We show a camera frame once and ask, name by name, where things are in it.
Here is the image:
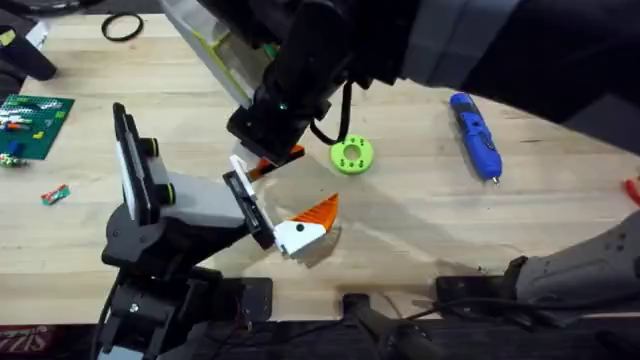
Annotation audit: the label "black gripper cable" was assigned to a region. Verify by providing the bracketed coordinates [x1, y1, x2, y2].
[308, 81, 355, 147]

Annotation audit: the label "blue electric screwdriver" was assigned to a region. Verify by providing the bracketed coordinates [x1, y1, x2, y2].
[448, 91, 504, 187]

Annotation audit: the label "red tool handle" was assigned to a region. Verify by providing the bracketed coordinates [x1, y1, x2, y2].
[622, 176, 640, 208]

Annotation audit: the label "red printed sticker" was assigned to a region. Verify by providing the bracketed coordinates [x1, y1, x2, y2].
[0, 324, 64, 354]

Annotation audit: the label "small coloured toy blocks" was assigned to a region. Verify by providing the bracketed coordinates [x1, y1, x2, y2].
[0, 153, 29, 170]

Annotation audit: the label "small red green toy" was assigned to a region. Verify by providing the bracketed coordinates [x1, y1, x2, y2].
[40, 183, 72, 207]

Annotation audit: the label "right wrist flat plate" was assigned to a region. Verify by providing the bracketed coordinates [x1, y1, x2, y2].
[158, 0, 275, 110]

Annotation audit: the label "left wrist flat plate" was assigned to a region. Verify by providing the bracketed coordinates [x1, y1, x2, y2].
[111, 101, 153, 227]

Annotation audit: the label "black ring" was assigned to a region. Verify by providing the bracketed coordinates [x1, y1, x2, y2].
[100, 11, 146, 43]

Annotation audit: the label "green disc with holes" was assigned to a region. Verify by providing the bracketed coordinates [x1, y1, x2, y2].
[329, 134, 376, 177]

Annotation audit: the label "small white box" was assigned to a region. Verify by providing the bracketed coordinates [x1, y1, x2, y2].
[24, 19, 52, 49]

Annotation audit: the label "black bulky object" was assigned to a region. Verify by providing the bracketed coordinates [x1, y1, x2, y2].
[0, 9, 59, 99]

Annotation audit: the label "wrist flat plate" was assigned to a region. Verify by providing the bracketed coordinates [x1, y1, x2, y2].
[158, 0, 275, 110]
[111, 101, 153, 227]

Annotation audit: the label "green board with blocks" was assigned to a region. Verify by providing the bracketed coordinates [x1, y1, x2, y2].
[0, 93, 76, 162]

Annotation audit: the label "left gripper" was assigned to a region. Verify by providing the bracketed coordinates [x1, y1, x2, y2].
[102, 149, 341, 277]

